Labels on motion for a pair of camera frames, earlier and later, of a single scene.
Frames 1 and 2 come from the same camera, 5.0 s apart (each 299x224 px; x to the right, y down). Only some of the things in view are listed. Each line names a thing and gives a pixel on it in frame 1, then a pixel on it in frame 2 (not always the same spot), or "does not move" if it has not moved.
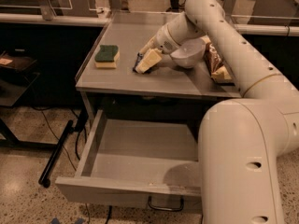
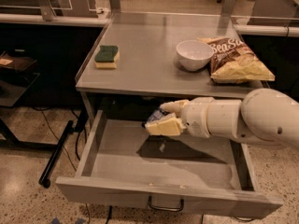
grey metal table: [109, 67] does not move
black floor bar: [45, 176] does not move
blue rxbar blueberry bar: [137, 59] -> [155, 115]
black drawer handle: [171, 209] does not move
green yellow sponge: [106, 57] does not move
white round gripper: [163, 40] -> [195, 116]
